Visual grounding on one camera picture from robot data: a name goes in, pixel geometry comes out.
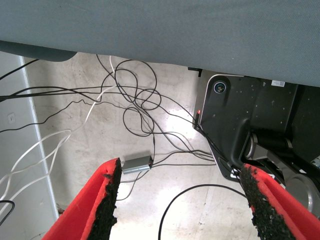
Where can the small white wall socket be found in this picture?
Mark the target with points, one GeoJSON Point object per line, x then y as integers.
{"type": "Point", "coordinates": [11, 118]}

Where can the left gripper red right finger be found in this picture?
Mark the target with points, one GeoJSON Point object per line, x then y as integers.
{"type": "Point", "coordinates": [275, 215]}

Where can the grey metal hub box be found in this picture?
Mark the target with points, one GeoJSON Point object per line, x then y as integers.
{"type": "Point", "coordinates": [137, 165]}

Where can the dark table cloth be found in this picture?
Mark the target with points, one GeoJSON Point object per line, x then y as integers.
{"type": "Point", "coordinates": [150, 25]}

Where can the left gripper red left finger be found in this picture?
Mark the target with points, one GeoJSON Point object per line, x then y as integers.
{"type": "Point", "coordinates": [90, 212]}

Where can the black base frame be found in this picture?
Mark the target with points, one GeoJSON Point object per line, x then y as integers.
{"type": "Point", "coordinates": [237, 112]}

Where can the silver base wheel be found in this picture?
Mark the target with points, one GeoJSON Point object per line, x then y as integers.
{"type": "Point", "coordinates": [300, 190]}

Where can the black dongle with red light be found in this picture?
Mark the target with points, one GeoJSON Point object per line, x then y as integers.
{"type": "Point", "coordinates": [197, 120]}

